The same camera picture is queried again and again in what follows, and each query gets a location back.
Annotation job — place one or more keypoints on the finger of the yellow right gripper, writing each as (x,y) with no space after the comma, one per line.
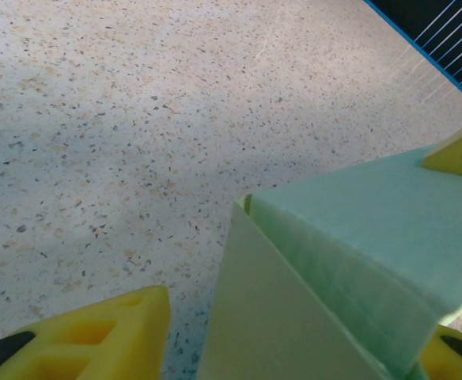
(452,158)

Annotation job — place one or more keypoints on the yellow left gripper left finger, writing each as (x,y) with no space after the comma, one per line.
(84,348)

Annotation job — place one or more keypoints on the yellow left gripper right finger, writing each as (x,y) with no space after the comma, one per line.
(444,364)

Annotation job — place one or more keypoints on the light green paper box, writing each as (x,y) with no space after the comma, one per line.
(314,297)

